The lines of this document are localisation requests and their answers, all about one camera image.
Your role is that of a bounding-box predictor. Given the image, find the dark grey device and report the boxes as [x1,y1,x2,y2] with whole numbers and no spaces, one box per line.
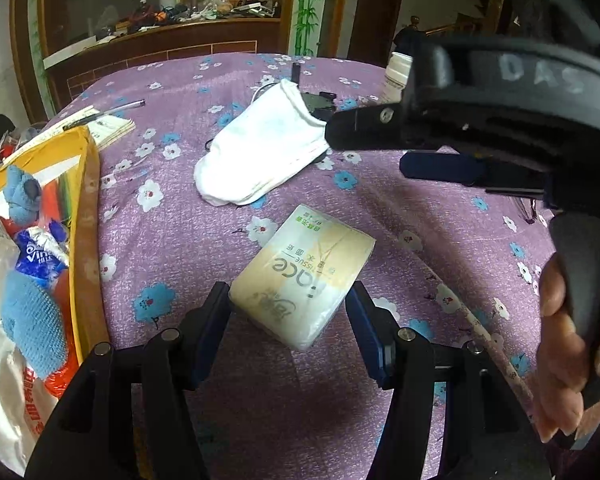
[291,62,337,121]

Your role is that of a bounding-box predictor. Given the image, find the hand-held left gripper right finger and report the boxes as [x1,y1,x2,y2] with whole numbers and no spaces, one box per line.
[345,280,553,480]

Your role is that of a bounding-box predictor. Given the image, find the purple floral tablecloth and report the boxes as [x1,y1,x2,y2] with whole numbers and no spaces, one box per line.
[45,52,581,480]

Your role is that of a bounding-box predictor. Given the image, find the bamboo painted pillar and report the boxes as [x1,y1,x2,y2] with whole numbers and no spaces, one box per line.
[286,0,331,58]

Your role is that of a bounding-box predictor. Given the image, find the brown door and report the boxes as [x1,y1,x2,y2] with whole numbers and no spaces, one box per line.
[352,0,406,66]

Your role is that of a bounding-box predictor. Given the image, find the colourful strips in clear bag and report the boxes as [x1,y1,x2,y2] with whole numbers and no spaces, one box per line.
[40,172,78,231]

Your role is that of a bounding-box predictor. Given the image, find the wooden tiled counter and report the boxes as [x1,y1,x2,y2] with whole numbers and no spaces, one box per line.
[42,17,283,111]

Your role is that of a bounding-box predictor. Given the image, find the yellow tray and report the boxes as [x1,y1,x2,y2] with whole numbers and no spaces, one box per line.
[0,125,112,471]

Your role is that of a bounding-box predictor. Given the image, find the white plastic jar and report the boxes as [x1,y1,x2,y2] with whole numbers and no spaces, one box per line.
[380,51,415,106]

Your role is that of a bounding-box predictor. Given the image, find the white paper booklet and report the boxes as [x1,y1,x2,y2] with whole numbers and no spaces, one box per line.
[15,106,137,151]

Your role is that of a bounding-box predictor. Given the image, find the red plastic bag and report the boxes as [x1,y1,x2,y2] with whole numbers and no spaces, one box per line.
[45,360,81,401]

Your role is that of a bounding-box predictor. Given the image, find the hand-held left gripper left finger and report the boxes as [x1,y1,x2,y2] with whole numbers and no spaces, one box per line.
[25,281,231,480]

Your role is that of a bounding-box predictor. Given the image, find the blue knitted cloth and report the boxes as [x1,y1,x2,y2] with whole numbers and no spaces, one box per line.
[0,270,70,380]
[5,165,43,223]

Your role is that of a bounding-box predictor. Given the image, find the blue white tissue pack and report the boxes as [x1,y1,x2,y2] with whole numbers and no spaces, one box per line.
[14,220,71,288]

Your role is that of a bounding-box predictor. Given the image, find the white packet with red print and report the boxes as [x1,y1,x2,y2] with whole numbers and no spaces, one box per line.
[0,322,58,476]

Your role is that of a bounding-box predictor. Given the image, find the person's right hand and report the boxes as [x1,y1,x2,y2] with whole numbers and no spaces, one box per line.
[530,255,600,443]

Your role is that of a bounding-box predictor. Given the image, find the yellow tissue pack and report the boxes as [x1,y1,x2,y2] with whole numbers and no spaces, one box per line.
[228,204,377,352]

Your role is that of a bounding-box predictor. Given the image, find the clear pen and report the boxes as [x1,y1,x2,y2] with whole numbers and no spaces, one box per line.
[62,99,146,131]

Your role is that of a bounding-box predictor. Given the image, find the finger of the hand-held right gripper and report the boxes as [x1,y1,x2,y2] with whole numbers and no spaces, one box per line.
[400,152,549,196]
[325,102,407,151]

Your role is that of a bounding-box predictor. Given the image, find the white sock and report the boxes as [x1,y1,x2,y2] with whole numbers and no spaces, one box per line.
[193,79,331,207]

